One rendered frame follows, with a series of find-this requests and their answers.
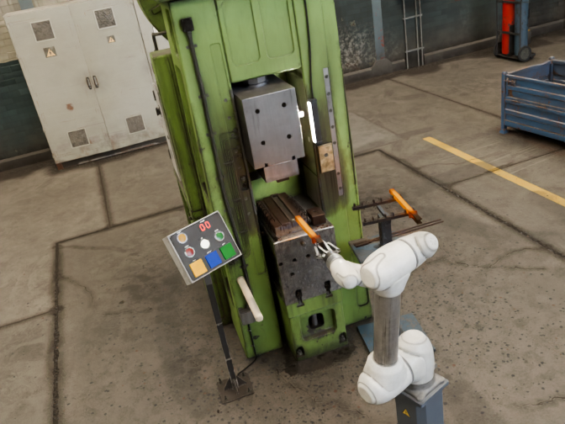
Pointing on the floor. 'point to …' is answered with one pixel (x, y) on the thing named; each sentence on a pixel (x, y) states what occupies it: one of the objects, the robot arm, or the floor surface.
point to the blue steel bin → (535, 99)
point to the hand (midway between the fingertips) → (319, 242)
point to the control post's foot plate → (234, 389)
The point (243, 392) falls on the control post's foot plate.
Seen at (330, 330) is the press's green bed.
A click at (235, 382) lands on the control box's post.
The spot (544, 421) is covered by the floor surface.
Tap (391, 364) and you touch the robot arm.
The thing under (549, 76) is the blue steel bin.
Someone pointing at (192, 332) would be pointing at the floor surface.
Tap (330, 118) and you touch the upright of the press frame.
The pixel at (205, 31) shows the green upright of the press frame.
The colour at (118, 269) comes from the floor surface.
